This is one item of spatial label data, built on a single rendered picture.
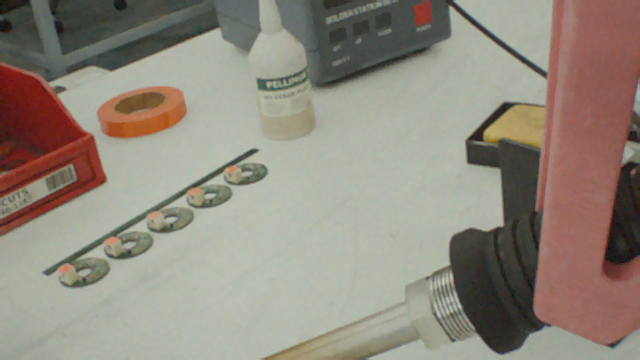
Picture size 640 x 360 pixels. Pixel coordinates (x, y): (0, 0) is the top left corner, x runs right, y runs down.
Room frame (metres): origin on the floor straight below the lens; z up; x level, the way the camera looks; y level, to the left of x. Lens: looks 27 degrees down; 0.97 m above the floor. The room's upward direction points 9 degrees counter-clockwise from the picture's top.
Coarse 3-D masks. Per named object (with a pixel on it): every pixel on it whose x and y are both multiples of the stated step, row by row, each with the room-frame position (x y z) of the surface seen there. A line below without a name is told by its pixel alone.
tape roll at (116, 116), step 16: (128, 96) 0.58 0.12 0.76; (144, 96) 0.58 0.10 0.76; (160, 96) 0.57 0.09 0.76; (176, 96) 0.56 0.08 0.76; (112, 112) 0.55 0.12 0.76; (128, 112) 0.57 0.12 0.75; (144, 112) 0.54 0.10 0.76; (160, 112) 0.54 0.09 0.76; (176, 112) 0.54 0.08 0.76; (112, 128) 0.54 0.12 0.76; (128, 128) 0.53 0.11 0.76; (144, 128) 0.53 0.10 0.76; (160, 128) 0.53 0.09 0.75
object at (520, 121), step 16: (496, 112) 0.45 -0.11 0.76; (512, 112) 0.44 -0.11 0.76; (528, 112) 0.44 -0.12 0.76; (480, 128) 0.43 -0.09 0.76; (496, 128) 0.42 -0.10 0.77; (512, 128) 0.42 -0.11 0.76; (528, 128) 0.42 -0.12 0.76; (480, 144) 0.41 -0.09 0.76; (496, 144) 0.41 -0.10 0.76; (480, 160) 0.41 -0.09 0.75; (496, 160) 0.41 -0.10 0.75
